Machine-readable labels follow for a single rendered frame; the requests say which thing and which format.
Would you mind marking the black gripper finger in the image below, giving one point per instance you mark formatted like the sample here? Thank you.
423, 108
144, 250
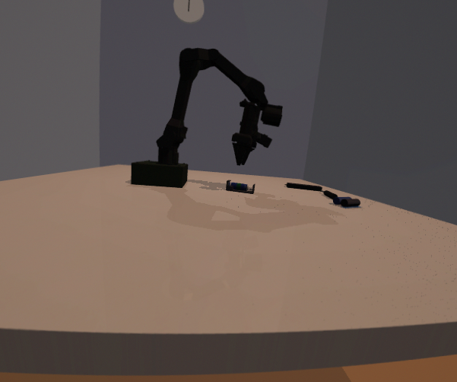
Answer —
246, 155
239, 150

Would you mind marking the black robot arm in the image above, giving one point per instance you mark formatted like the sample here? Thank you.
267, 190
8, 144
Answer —
190, 62

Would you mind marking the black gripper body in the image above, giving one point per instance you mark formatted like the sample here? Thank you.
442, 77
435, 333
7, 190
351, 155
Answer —
247, 132

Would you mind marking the blue and green battery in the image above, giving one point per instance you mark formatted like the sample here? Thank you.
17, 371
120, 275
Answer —
238, 186

